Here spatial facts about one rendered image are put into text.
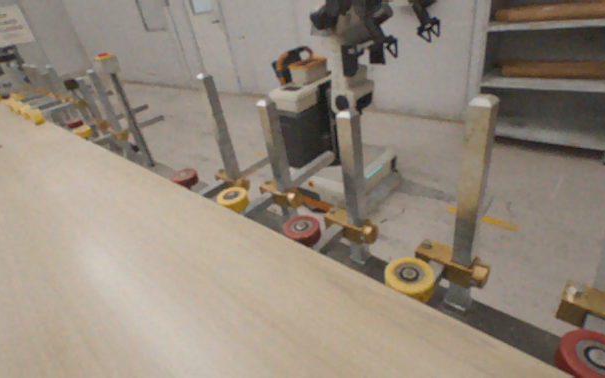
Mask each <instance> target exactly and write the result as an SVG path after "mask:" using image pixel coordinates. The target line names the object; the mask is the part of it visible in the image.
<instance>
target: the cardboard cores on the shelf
mask: <svg viewBox="0 0 605 378"><path fill-rule="evenodd" d="M590 19H605V0H563V1H550V2H536V3H523V5H517V6H510V7H502V8H501V9H498V10H497V11H496V15H495V20H496V21H508V22H509V23H523V22H546V21H568V20H590ZM496 68H498V69H502V70H501V76H515V77H553V78H591V79H605V60H534V59H497V61H496Z"/></svg>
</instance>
